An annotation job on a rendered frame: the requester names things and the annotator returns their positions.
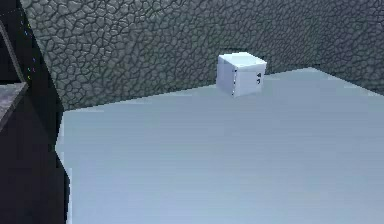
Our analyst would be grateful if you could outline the white box cabinet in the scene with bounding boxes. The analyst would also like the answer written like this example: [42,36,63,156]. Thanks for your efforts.
[215,51,268,98]

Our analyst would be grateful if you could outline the black shelf unit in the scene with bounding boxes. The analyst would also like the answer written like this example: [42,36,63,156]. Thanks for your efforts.
[0,0,71,224]

